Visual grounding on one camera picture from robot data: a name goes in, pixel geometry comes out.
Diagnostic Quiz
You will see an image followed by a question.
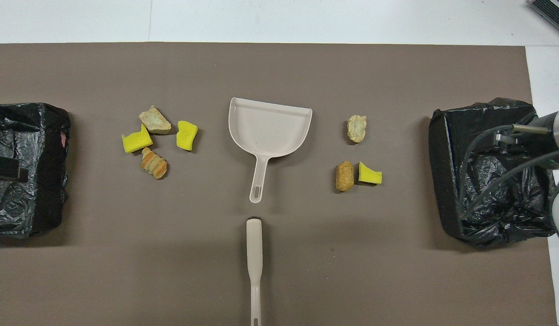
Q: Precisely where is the notched yellow sponge piece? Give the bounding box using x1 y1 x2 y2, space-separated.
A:
121 124 154 154

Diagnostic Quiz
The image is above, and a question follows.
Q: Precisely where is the orange striped toy croissant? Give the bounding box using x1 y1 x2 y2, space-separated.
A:
141 147 168 180

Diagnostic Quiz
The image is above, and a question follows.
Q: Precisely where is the pale torn bread chunk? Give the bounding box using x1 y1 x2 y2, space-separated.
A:
139 105 172 135

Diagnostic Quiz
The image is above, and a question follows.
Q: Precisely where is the beige hand brush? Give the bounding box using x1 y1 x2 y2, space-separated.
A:
246 216 263 326

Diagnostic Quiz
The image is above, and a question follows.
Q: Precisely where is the beige plastic dustpan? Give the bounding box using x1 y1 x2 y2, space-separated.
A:
228 96 313 204

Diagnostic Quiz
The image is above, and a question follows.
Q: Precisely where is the small torn croissant piece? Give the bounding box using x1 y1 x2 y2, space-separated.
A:
347 115 367 144

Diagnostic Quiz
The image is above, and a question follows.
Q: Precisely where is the yellow sponge wedge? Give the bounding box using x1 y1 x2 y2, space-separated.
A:
358 161 383 185

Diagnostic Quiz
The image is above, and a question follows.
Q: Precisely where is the black bagged bin pink mark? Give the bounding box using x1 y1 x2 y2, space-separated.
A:
0 103 71 239

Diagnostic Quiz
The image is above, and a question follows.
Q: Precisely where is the brown table mat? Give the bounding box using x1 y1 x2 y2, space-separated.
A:
0 42 557 326

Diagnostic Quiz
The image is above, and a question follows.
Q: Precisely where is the brown oval toy bread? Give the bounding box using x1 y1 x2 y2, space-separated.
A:
336 161 355 192

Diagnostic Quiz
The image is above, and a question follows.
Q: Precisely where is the dark ribbed device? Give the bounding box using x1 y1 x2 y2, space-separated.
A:
528 0 559 39

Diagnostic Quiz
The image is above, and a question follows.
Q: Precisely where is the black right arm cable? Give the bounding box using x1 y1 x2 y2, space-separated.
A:
458 124 559 222

